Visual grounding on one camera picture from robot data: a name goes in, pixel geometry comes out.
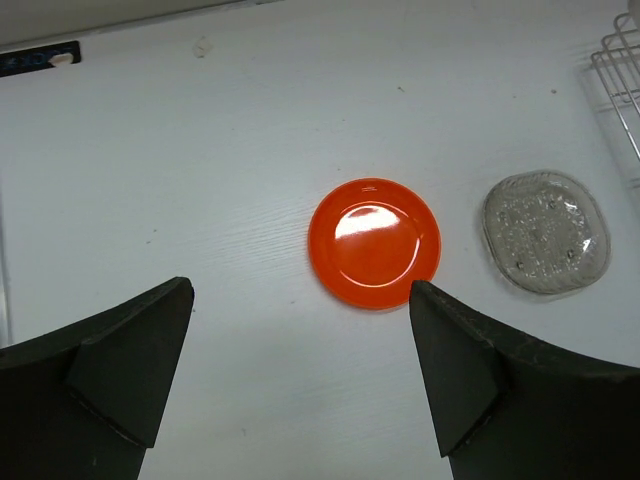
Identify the blue label sticker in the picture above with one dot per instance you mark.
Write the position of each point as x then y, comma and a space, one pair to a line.
38, 58

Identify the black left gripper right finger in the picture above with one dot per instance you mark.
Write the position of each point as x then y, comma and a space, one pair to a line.
507, 405

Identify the wire dish rack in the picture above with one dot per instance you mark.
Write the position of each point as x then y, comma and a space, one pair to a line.
611, 81

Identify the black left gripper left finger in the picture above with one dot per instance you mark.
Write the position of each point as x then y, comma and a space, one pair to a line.
86, 401

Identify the orange plate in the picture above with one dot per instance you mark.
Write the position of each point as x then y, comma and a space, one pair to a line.
369, 239

